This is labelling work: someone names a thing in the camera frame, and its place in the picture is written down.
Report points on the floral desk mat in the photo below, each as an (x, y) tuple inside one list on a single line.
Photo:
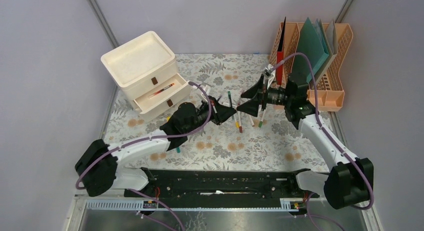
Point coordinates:
[(276, 146)]

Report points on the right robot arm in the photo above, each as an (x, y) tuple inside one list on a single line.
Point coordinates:
[(305, 118)]

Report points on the yellow capped white marker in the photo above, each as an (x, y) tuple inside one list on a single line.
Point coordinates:
[(235, 121)]

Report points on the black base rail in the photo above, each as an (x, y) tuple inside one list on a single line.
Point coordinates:
[(212, 186)]

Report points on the green clear pen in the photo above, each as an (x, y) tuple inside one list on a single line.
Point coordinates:
[(229, 98)]

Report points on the beige file folder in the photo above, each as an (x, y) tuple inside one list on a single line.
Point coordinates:
[(329, 48)]

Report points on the teal file folder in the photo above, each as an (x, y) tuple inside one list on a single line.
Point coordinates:
[(309, 45)]

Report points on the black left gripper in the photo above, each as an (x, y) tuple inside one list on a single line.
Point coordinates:
[(220, 112)]

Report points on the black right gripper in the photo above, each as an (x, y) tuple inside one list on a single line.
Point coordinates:
[(252, 106)]

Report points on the dark red capped white marker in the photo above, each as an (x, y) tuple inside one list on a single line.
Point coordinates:
[(239, 122)]

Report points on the orange clear pen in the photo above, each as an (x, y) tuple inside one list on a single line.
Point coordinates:
[(161, 90)]

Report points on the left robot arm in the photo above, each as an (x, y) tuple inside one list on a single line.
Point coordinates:
[(102, 166)]

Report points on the peach plastic file organizer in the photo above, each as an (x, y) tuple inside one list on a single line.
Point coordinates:
[(330, 91)]

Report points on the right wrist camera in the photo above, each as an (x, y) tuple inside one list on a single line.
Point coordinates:
[(269, 75)]

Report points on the cream drawer unit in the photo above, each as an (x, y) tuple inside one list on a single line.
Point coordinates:
[(143, 66)]

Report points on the red file folder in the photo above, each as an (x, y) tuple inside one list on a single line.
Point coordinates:
[(280, 55)]

